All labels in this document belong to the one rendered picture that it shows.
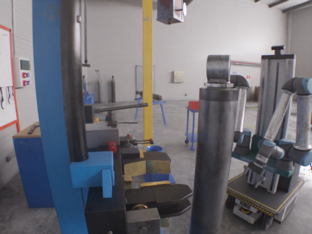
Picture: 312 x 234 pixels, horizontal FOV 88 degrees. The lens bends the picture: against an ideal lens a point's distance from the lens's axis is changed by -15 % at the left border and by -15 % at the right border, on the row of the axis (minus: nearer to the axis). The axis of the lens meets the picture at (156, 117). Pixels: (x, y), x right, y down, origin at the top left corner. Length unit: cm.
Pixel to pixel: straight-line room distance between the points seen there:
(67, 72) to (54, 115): 24
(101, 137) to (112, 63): 1048
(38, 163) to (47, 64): 164
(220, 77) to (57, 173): 97
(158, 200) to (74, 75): 63
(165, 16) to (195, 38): 1179
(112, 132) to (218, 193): 77
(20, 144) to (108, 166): 171
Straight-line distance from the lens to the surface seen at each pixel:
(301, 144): 183
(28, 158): 243
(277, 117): 173
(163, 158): 129
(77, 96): 79
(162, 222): 154
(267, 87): 219
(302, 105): 172
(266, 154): 155
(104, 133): 130
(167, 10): 113
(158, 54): 1199
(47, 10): 97
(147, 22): 363
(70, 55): 79
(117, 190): 83
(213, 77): 105
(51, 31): 95
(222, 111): 101
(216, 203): 125
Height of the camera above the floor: 153
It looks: 12 degrees down
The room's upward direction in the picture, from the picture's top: straight up
